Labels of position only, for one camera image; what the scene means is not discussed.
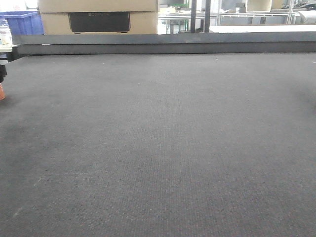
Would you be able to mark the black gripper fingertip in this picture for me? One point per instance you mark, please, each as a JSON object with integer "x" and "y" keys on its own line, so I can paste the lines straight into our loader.
{"x": 3, "y": 73}

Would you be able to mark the orange cylindrical capacitor 4680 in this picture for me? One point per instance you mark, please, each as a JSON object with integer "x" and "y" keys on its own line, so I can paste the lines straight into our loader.
{"x": 2, "y": 93}

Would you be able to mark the white square bin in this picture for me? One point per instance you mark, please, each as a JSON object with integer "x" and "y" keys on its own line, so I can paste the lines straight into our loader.
{"x": 258, "y": 6}

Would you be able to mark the blue plastic crate on table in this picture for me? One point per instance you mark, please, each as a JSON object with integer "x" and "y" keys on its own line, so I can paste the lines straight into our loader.
{"x": 24, "y": 22}

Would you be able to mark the large cardboard box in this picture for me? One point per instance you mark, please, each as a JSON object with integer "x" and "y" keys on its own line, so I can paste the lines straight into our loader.
{"x": 110, "y": 17}

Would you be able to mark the black foam board stack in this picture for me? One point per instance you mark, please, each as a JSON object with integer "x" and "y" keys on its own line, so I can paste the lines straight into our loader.
{"x": 205, "y": 43}

